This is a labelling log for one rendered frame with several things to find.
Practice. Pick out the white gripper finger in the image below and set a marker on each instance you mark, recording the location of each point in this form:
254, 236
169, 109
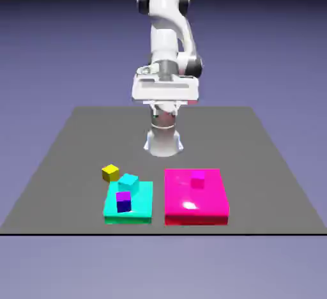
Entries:
176, 108
154, 108

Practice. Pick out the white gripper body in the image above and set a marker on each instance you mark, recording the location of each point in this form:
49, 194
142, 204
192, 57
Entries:
164, 88

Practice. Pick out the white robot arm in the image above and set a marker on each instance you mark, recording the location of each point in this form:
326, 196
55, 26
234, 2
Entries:
163, 23

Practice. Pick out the small magenta cube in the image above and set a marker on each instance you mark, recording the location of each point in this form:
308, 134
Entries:
198, 180

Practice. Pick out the small cyan cube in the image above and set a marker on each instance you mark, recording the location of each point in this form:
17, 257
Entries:
128, 181

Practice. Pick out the small yellow cube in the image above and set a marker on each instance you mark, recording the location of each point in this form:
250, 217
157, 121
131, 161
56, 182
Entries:
110, 172

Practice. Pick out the small purple cube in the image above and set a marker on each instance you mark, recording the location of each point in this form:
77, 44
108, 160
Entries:
123, 202

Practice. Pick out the large magenta box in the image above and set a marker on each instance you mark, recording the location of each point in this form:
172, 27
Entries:
195, 202

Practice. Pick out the large cyan box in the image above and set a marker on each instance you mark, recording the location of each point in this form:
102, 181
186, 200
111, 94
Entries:
127, 207

